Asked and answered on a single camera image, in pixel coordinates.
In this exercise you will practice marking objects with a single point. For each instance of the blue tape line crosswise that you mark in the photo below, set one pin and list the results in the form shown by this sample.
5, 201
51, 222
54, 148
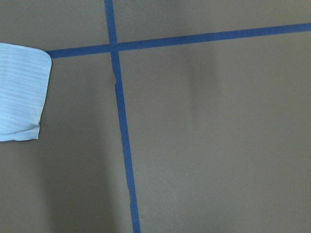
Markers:
181, 40

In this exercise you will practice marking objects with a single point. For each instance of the light blue button-up shirt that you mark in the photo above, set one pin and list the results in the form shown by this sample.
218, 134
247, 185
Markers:
24, 78

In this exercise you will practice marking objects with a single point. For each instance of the blue tape line lengthwise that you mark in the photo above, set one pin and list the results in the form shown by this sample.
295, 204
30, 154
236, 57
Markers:
125, 141

